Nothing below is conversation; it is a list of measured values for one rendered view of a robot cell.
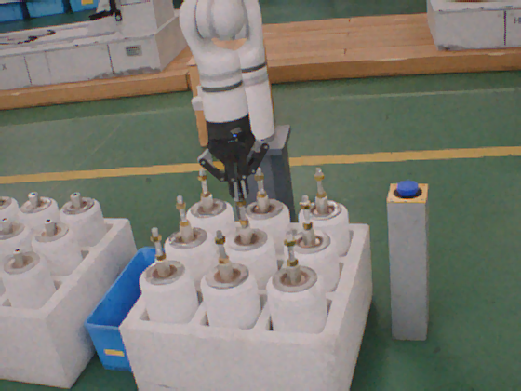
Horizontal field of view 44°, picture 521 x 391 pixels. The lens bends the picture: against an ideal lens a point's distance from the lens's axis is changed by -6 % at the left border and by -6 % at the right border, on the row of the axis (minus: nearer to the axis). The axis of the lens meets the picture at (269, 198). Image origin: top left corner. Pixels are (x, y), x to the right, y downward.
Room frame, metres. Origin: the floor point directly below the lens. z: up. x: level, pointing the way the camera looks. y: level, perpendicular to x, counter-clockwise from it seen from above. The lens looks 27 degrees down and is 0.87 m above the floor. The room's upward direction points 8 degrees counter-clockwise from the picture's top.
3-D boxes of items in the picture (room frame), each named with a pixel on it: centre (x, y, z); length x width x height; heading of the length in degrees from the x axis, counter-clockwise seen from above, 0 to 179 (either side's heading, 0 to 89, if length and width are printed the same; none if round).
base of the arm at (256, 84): (1.47, 0.01, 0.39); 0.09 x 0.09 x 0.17; 78
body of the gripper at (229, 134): (1.09, 0.05, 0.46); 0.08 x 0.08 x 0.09
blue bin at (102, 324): (1.20, 0.31, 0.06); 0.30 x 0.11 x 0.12; 161
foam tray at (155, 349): (1.09, 0.05, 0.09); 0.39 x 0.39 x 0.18; 71
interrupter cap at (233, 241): (1.09, 0.05, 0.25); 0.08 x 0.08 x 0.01
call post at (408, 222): (1.07, -0.25, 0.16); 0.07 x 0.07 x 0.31; 71
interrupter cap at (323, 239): (1.05, -0.06, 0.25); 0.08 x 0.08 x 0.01
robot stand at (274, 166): (1.47, 0.01, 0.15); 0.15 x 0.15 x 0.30; 78
